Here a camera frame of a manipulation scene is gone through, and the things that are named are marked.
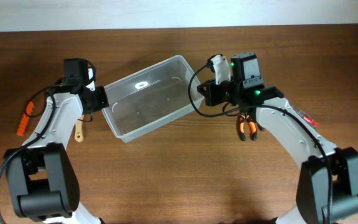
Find small red-handled cutter pliers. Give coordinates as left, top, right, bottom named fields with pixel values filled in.
left=257, top=123, right=265, bottom=131

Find orange perforated bit holder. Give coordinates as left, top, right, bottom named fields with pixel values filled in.
left=16, top=101, right=34, bottom=136

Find clear case of mini screwdrivers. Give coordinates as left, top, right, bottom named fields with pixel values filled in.
left=293, top=106, right=319, bottom=129

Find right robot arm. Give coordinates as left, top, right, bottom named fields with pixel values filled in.
left=197, top=52, right=358, bottom=223

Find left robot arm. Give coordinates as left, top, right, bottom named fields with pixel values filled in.
left=0, top=58, right=108, bottom=223

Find orange scraper with wooden handle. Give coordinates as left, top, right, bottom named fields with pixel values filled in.
left=74, top=115, right=84, bottom=142

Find black cable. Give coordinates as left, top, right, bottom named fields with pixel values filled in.
left=187, top=60, right=334, bottom=224
left=0, top=59, right=97, bottom=224

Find left black cable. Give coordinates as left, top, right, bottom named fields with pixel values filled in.
left=0, top=59, right=97, bottom=224

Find long-nose pliers orange-black handles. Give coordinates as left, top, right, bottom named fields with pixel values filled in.
left=237, top=114, right=257, bottom=141

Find right black cable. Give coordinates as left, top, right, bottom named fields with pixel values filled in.
left=187, top=60, right=334, bottom=224

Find clear plastic storage box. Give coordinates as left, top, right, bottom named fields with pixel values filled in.
left=102, top=55, right=204, bottom=143

